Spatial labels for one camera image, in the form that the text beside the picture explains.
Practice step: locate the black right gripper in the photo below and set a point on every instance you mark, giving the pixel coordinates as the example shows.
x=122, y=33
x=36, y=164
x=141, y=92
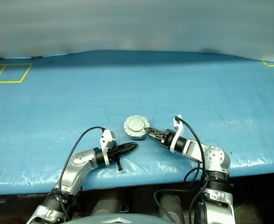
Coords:
x=167, y=140

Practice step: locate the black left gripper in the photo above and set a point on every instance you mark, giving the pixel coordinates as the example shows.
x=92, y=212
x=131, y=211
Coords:
x=113, y=152

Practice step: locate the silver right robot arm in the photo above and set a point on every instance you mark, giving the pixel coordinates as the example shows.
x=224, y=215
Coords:
x=216, y=161

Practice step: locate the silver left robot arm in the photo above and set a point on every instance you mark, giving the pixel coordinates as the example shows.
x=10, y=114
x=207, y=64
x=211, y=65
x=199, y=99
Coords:
x=81, y=161

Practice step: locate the grey rounded shape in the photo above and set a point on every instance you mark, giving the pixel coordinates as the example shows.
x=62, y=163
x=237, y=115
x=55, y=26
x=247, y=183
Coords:
x=104, y=206
x=170, y=207

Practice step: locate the blue-grey robot chest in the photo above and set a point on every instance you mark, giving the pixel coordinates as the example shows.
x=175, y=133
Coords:
x=118, y=219

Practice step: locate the small black clip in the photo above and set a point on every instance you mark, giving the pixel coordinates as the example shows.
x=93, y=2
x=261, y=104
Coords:
x=38, y=56

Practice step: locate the yellow tape double rectangle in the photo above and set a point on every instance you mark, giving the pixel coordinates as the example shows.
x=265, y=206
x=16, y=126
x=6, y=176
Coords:
x=8, y=81

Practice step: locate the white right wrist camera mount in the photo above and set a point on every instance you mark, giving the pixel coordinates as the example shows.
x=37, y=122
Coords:
x=179, y=130

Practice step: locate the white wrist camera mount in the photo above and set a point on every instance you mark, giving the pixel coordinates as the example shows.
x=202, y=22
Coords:
x=105, y=140
x=179, y=130

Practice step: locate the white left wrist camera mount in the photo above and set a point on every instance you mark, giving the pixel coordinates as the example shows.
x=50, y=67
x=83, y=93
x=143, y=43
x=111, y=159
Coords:
x=105, y=140

